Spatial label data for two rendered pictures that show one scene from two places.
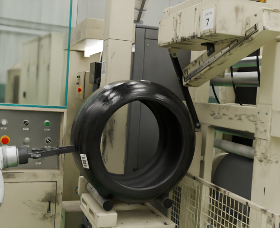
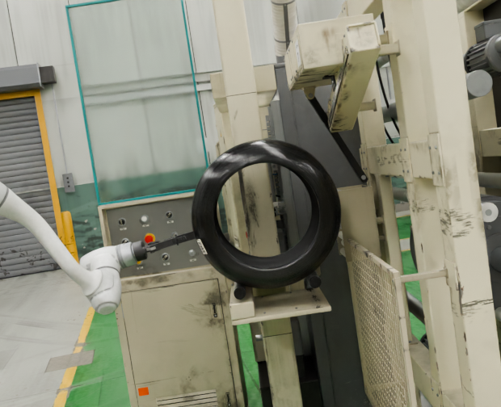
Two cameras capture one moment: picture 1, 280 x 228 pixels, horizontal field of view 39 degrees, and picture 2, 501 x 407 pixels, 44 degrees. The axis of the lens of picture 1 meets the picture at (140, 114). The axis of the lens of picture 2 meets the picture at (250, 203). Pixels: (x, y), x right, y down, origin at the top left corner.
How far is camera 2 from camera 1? 86 cm
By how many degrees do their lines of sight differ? 20
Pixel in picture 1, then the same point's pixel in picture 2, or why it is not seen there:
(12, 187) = (167, 291)
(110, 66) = (235, 129)
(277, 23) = (370, 39)
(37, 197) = (199, 300)
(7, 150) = (120, 249)
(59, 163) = not seen: hidden behind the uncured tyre
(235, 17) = (326, 44)
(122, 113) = (263, 182)
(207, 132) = (381, 185)
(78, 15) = not seen: hidden behind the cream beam
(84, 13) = not seen: hidden behind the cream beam
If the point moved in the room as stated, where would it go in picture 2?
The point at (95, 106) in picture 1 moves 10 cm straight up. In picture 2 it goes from (202, 182) to (198, 155)
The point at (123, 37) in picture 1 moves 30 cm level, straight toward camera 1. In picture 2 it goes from (244, 90) to (221, 84)
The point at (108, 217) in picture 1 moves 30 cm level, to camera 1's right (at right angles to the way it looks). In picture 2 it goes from (242, 307) to (322, 302)
